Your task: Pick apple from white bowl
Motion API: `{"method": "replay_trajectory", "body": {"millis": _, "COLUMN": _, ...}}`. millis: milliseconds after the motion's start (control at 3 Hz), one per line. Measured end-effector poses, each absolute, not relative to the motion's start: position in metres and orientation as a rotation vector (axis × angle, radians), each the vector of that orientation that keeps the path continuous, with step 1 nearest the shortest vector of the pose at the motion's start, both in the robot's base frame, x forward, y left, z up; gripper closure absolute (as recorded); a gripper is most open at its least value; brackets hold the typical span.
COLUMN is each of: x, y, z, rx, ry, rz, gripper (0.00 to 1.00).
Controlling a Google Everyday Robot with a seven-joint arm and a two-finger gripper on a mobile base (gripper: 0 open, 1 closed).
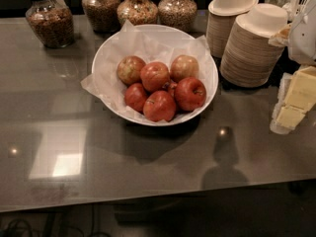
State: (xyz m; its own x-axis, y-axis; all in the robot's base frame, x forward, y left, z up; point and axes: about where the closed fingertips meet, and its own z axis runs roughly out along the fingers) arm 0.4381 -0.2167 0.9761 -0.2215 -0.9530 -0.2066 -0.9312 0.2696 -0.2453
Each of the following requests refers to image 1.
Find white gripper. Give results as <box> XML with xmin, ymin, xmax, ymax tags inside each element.
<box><xmin>269</xmin><ymin>0</ymin><xmax>316</xmax><ymax>134</ymax></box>

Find yellowish apple back right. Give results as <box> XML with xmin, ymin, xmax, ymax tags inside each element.
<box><xmin>170</xmin><ymin>55</ymin><xmax>199</xmax><ymax>82</ymax></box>

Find yellowish apple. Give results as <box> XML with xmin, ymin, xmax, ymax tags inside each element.
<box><xmin>170</xmin><ymin>55</ymin><xmax>199</xmax><ymax>82</ymax></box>
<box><xmin>117</xmin><ymin>55</ymin><xmax>146</xmax><ymax>85</ymax></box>

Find white bowl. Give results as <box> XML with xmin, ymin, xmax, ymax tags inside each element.
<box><xmin>87</xmin><ymin>25</ymin><xmax>218</xmax><ymax>126</ymax></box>

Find yellowish apple back left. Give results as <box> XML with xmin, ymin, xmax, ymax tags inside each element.
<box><xmin>117</xmin><ymin>55</ymin><xmax>146</xmax><ymax>85</ymax></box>

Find glass cereal jar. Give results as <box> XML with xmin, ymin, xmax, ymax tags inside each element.
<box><xmin>81</xmin><ymin>0</ymin><xmax>120</xmax><ymax>33</ymax></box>
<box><xmin>158</xmin><ymin>0</ymin><xmax>198</xmax><ymax>32</ymax></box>
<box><xmin>26</xmin><ymin>0</ymin><xmax>74</xmax><ymax>48</ymax></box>
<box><xmin>117</xmin><ymin>0</ymin><xmax>158</xmax><ymax>25</ymax></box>

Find white paper liner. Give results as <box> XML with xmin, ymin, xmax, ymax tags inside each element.
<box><xmin>81</xmin><ymin>22</ymin><xmax>218</xmax><ymax>126</ymax></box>

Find glass cereal jar far left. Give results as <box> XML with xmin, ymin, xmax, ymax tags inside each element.
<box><xmin>26</xmin><ymin>0</ymin><xmax>74</xmax><ymax>48</ymax></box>

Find black cables under table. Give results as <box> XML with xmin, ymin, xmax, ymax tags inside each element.
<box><xmin>0</xmin><ymin>204</ymin><xmax>113</xmax><ymax>237</ymax></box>

